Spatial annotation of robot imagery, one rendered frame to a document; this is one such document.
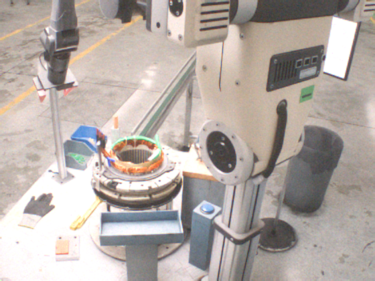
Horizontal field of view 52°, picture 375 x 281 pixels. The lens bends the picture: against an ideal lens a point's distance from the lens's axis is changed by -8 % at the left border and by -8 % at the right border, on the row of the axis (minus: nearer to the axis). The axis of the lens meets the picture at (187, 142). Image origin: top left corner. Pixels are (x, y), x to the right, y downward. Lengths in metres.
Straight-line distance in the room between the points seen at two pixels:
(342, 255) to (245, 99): 2.21
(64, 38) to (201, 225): 0.73
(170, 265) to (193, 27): 1.07
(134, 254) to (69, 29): 0.69
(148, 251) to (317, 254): 1.71
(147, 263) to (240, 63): 0.78
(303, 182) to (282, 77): 2.19
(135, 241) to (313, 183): 1.91
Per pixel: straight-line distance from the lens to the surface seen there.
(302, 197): 3.03
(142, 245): 1.28
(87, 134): 2.25
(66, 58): 1.16
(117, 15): 0.75
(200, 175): 1.48
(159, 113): 2.55
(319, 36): 0.88
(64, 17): 1.09
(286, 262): 2.71
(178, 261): 1.54
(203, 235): 1.40
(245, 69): 0.75
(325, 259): 2.81
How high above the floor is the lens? 1.90
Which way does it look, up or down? 30 degrees down
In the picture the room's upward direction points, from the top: 4 degrees clockwise
